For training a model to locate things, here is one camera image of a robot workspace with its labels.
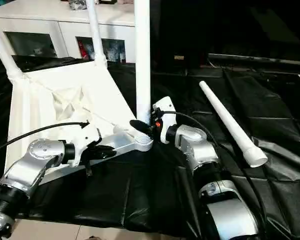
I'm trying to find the white plastic table leg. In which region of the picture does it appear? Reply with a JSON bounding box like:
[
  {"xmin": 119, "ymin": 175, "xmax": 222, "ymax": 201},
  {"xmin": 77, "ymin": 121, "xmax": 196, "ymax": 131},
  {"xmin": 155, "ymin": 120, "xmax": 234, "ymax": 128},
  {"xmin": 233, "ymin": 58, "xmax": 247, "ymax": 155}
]
[
  {"xmin": 0, "ymin": 23, "xmax": 25, "ymax": 81},
  {"xmin": 133, "ymin": 0, "xmax": 155, "ymax": 145},
  {"xmin": 198, "ymin": 80, "xmax": 269, "ymax": 169},
  {"xmin": 85, "ymin": 0, "xmax": 109, "ymax": 70}
]

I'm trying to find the white plastic table top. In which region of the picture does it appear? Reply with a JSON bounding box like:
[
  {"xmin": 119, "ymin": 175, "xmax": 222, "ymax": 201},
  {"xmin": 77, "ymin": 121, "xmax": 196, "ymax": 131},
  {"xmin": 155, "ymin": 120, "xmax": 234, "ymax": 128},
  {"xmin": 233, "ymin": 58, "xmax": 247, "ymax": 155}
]
[{"xmin": 5, "ymin": 59, "xmax": 156, "ymax": 188}]

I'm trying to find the black mat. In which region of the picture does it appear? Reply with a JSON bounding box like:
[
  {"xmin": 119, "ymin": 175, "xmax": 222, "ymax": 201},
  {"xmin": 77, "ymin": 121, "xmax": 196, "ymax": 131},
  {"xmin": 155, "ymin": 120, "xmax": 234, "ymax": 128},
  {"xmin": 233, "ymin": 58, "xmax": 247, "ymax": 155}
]
[{"xmin": 0, "ymin": 53, "xmax": 300, "ymax": 240}]

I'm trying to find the patterned white cup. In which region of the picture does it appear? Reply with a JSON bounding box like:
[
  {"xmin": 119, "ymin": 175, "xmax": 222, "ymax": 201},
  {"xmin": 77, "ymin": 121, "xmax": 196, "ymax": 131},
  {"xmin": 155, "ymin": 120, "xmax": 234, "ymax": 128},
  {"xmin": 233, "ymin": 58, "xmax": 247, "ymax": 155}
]
[{"xmin": 109, "ymin": 44, "xmax": 121, "ymax": 62}]

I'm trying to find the black box with gold label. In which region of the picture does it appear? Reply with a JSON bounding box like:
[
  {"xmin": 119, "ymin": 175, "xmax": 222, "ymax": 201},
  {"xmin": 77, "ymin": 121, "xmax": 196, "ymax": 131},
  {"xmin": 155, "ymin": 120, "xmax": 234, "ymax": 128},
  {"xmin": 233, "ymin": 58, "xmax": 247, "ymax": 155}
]
[{"xmin": 151, "ymin": 0, "xmax": 209, "ymax": 70}]

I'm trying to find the dark long bar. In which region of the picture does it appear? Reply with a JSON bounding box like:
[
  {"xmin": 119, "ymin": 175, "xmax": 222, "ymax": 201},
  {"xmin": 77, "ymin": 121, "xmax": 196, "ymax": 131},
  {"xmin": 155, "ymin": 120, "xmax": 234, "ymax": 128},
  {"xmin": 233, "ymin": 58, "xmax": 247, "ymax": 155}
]
[{"xmin": 206, "ymin": 52, "xmax": 300, "ymax": 68}]

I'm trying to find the white cabinet with glass doors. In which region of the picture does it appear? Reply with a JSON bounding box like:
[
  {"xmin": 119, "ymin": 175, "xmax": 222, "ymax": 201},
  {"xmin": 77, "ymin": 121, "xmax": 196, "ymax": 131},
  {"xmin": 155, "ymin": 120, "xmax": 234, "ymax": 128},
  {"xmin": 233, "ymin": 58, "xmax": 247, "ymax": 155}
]
[{"xmin": 0, "ymin": 0, "xmax": 151, "ymax": 64}]

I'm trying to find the dark crumpled bundle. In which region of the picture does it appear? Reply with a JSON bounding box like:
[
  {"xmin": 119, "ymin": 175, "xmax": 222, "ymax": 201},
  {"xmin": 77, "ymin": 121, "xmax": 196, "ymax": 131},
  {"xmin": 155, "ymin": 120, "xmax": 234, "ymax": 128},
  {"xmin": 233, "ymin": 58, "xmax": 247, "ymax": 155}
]
[{"xmin": 68, "ymin": 0, "xmax": 88, "ymax": 11}]

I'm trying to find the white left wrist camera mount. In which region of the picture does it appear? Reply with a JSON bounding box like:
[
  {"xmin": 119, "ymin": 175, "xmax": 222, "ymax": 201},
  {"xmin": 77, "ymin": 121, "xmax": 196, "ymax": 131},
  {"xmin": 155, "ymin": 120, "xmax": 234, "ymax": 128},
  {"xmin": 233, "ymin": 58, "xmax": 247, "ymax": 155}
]
[{"xmin": 66, "ymin": 120, "xmax": 103, "ymax": 169}]

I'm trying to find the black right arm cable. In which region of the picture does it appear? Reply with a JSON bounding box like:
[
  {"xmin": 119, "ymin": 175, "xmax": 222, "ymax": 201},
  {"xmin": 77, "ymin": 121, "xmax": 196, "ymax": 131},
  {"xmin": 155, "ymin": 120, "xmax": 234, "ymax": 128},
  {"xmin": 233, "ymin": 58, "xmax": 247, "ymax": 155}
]
[{"xmin": 153, "ymin": 110, "xmax": 269, "ymax": 240}]

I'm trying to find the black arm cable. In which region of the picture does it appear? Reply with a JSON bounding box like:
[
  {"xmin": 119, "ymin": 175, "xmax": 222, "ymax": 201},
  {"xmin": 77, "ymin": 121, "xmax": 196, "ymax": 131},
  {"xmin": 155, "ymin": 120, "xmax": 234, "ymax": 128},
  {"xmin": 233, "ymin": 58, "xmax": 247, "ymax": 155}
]
[
  {"xmin": 0, "ymin": 119, "xmax": 91, "ymax": 158},
  {"xmin": 153, "ymin": 110, "xmax": 269, "ymax": 240}
]

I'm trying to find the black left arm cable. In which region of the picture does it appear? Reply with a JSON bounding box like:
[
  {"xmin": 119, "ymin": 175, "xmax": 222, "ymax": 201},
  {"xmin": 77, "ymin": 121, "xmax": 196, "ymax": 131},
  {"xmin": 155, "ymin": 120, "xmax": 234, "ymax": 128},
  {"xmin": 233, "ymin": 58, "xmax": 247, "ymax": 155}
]
[{"xmin": 0, "ymin": 119, "xmax": 91, "ymax": 158}]

